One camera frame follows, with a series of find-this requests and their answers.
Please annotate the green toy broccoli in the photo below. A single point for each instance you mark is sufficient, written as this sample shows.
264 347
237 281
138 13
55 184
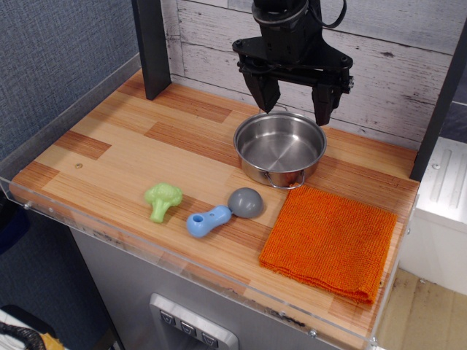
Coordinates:
162 197

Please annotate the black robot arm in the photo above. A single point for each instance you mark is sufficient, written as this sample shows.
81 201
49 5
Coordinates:
291 48

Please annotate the dark right vertical post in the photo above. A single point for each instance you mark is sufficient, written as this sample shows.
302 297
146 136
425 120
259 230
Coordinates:
441 109

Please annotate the orange folded cloth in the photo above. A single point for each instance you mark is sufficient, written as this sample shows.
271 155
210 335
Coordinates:
330 242

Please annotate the dark vertical post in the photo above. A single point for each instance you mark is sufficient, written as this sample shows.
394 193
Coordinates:
150 32
441 109

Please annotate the yellow black object at corner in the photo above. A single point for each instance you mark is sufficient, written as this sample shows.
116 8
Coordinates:
31 339

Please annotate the white metal side unit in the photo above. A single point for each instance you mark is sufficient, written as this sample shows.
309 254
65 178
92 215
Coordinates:
435 245

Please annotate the blue grey toy scoop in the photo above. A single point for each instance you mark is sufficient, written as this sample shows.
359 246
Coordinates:
244 203

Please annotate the clear acrylic table guard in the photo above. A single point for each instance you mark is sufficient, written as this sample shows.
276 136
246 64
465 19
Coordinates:
128 144

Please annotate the dark left vertical post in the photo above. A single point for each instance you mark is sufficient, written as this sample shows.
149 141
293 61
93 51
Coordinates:
150 32

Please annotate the silver dispenser button panel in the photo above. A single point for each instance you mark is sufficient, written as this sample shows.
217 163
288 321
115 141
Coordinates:
191 324

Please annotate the stainless steel pot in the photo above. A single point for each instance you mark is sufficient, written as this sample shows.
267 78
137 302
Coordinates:
279 149

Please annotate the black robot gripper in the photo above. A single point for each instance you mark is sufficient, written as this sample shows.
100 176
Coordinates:
291 48

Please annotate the grey toy fridge cabinet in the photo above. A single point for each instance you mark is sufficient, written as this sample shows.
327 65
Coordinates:
126 282

